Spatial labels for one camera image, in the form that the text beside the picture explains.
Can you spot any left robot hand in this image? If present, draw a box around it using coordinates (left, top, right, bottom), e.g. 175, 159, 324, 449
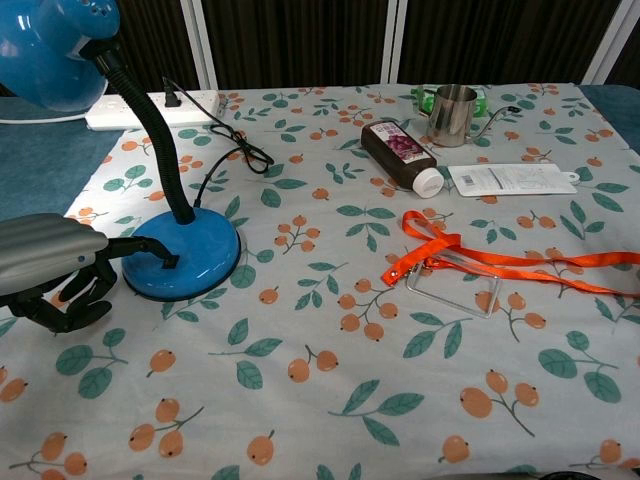
0, 213, 181, 335

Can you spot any blue desk lamp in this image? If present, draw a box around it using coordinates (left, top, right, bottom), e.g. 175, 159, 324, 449
0, 0, 242, 302

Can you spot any white power strip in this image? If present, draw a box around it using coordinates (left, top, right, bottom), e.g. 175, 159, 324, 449
84, 88, 222, 132

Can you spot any fruit patterned tablecloth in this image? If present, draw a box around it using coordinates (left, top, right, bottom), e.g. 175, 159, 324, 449
0, 82, 640, 480

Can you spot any brown bottle with white cap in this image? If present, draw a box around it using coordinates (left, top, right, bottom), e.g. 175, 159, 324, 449
360, 120, 446, 200

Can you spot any clear badge holder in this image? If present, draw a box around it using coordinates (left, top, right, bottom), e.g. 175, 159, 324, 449
405, 252, 503, 320

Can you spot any green package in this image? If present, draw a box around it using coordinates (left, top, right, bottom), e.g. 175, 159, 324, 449
410, 85, 489, 119

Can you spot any stainless steel cup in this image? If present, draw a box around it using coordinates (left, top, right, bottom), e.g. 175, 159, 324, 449
425, 84, 478, 149

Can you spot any white flat package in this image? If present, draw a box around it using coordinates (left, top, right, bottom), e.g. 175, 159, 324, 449
446, 163, 580, 198

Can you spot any white power strip cord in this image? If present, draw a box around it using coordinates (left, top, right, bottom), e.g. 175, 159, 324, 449
0, 110, 94, 125

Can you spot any black power cable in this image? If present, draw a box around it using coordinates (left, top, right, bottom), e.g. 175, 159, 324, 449
161, 76, 276, 209

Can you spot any orange lanyard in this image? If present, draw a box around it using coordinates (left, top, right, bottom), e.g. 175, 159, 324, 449
381, 210, 640, 299

